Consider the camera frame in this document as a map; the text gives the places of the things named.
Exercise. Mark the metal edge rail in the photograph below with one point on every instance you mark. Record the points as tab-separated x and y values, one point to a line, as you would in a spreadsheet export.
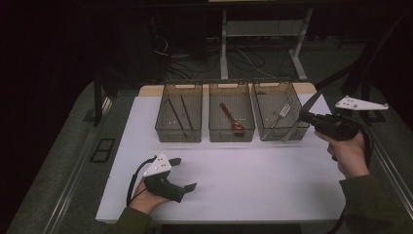
394	182
69	191

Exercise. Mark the black rectangular floor frame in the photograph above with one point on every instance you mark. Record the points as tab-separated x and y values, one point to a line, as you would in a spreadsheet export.
103	150

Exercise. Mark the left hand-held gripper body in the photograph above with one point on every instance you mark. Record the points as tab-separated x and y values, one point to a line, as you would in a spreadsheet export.
159	167

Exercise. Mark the dark slanted stand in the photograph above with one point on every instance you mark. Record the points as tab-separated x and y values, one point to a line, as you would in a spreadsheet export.
373	55

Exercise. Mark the person's right hand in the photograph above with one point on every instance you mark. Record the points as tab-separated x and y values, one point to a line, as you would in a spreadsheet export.
349	156

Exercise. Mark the steel fork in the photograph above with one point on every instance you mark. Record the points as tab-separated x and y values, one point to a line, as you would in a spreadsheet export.
282	113

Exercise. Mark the dark upright stand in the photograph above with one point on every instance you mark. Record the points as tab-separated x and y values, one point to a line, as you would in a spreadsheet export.
97	104

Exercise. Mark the smoky clear plastic bin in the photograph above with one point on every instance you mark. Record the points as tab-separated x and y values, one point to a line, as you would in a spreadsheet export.
178	136
269	97
232	136

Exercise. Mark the white metal stand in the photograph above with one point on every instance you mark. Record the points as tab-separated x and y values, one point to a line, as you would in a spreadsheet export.
223	48

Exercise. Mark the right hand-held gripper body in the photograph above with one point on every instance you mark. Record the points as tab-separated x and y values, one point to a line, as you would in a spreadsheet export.
334	125

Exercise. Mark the brown wooden spoon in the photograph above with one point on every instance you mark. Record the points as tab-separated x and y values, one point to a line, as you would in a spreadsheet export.
232	117

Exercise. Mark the person's left hand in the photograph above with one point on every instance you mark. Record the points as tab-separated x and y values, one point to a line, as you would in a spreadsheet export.
144	201

